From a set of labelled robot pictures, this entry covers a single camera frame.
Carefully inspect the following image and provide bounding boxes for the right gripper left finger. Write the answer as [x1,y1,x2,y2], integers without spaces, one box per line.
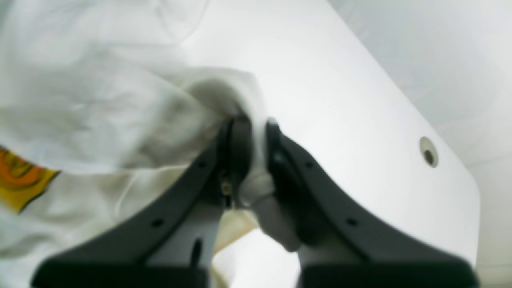
[31,117,253,288]

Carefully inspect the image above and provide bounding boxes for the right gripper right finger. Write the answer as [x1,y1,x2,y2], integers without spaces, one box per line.
[266,120,479,288]

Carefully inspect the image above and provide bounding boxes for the white printed T-shirt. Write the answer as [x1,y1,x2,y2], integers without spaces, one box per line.
[0,0,300,288]

